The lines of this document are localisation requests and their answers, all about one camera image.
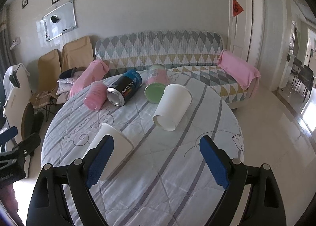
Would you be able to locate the red door decoration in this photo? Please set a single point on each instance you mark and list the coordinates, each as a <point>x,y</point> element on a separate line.
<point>236,8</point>

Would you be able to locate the pink towel left armrest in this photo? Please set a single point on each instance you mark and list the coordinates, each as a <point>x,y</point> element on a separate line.
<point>94,72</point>

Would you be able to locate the white chair with cloth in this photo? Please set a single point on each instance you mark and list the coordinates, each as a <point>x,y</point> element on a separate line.
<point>17,96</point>

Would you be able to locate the pink towel right armrest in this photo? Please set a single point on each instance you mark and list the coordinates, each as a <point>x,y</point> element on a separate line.
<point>243,72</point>

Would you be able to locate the white paper cup far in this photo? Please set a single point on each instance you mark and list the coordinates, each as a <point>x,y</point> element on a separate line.
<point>174,103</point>

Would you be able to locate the white door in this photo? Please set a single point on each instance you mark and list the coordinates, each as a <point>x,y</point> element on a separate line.
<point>241,30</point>

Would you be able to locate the pink green lidded cup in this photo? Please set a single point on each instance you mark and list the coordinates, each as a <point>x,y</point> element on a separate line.
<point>156,81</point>

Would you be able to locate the tan covered chair left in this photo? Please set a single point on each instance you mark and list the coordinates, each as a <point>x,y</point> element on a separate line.
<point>49,71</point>

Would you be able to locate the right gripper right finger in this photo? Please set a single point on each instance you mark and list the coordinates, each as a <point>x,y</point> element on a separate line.
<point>264,203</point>

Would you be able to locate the triangle pattern sofa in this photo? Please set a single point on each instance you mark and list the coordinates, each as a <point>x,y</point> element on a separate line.
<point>191,52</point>

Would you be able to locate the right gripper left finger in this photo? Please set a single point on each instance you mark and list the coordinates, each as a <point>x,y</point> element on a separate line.
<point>48,204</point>

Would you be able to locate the small black framed picture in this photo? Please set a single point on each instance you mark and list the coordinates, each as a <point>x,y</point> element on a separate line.
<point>25,3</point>

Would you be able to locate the striped white tablecloth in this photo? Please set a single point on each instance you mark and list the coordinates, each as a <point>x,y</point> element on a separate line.
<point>164,180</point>

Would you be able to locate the blue black metal tumbler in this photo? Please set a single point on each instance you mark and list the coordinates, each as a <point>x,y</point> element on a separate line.
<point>124,88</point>

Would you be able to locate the dark dining chairs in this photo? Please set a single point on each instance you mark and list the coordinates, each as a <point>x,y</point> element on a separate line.
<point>302,74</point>

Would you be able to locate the pink towel armrest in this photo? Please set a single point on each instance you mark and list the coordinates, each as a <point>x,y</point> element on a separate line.
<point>243,72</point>
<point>94,72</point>

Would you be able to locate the white paper cup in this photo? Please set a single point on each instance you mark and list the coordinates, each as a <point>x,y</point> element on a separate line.
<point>116,146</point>
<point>174,103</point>

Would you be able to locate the stack of folded pillows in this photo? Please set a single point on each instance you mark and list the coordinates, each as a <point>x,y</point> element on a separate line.
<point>64,87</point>

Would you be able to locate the whiteboard on wall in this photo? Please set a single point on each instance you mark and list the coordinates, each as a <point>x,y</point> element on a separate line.
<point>59,21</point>

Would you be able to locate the white paper cup near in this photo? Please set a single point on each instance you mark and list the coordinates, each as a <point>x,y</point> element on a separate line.
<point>116,146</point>

